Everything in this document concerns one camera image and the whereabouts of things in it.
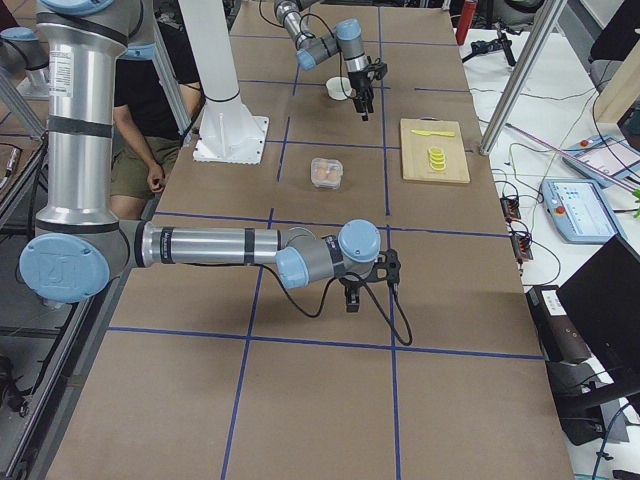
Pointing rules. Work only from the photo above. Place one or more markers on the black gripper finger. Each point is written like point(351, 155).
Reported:
point(352, 299)
point(365, 112)

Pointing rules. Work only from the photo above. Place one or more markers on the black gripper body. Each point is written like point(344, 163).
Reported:
point(358, 83)
point(351, 284)

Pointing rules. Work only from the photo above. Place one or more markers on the clear plastic egg box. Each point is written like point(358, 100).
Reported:
point(336, 166)

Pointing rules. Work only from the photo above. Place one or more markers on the black computer box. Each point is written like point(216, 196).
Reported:
point(559, 337)

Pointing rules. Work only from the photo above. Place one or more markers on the white round bowl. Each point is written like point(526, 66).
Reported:
point(338, 88)

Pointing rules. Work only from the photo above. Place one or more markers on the wooden cutting board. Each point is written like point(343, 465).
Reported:
point(414, 157)

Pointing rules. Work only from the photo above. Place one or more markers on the lemon slice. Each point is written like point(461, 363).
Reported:
point(437, 159)

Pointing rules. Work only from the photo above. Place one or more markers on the yellow plastic knife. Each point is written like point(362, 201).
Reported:
point(448, 134)

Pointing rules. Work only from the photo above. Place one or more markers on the seated person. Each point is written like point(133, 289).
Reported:
point(144, 118)

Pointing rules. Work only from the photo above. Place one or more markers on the blue teach pendant near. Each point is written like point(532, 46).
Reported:
point(580, 211)

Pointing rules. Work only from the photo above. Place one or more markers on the blue teach pendant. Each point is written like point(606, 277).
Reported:
point(580, 211)
point(609, 155)

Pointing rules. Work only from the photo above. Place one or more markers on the blue teach pendant far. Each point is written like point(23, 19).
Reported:
point(609, 155)

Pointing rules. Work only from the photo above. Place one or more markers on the black monitor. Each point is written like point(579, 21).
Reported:
point(602, 300)

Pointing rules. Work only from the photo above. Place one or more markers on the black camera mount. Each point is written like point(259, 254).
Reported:
point(376, 70)
point(386, 269)

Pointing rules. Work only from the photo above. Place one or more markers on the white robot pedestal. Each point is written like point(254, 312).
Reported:
point(228, 132)

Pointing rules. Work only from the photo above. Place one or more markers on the aluminium frame post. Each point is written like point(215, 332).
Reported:
point(543, 26)

